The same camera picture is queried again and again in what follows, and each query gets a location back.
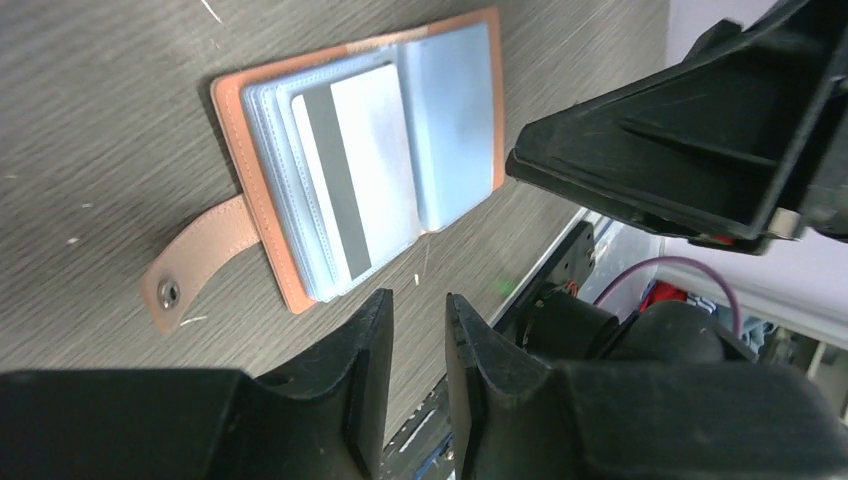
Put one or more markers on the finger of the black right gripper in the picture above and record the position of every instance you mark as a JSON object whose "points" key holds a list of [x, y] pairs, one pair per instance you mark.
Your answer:
{"points": [[741, 143]]}

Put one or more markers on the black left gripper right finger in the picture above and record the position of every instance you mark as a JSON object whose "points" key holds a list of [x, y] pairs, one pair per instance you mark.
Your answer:
{"points": [[640, 419]]}

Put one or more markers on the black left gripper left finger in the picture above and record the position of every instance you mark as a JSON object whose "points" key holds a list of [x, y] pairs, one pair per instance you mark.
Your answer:
{"points": [[320, 415]]}

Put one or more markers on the tan leather card holder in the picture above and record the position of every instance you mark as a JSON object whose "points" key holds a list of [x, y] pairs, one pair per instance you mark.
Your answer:
{"points": [[451, 80]]}

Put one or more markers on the white card with magnetic stripe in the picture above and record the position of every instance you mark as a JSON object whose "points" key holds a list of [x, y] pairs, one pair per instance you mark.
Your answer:
{"points": [[355, 144]]}

